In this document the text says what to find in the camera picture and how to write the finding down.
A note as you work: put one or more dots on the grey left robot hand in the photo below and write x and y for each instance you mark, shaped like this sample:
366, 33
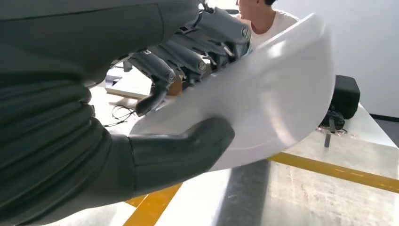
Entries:
93, 37

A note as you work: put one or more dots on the white flat board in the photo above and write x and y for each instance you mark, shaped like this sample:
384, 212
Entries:
134, 87

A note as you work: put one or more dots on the small brown block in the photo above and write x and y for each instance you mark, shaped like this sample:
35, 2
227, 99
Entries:
175, 89

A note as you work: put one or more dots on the person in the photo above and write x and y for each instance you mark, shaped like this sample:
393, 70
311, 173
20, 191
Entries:
276, 25

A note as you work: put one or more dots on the black bag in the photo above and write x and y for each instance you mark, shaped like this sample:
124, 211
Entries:
346, 96

